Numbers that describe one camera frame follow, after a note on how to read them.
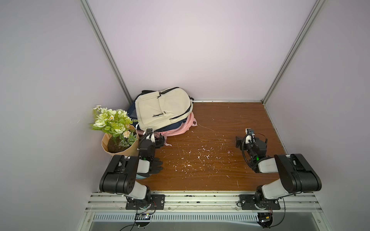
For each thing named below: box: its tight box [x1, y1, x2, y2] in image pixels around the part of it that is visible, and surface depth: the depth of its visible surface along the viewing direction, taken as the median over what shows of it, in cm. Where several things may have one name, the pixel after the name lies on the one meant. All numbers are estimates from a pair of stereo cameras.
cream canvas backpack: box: [135, 87, 194, 131], surface depth 103 cm
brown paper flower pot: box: [101, 124, 141, 157], surface depth 81 cm
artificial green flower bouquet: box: [89, 105, 140, 147], surface depth 75 cm
